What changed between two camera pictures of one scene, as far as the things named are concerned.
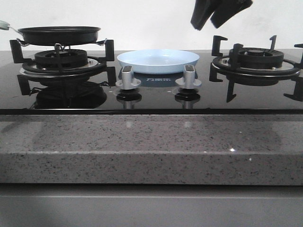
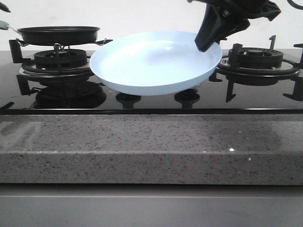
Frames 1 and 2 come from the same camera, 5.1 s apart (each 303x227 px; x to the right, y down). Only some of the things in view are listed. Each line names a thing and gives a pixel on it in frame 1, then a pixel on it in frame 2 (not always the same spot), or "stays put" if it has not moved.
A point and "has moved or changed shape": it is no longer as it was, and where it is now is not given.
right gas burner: [256, 58] stays put
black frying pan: [56, 35] stays put
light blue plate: [158, 61] has moved or changed shape
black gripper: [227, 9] → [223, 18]
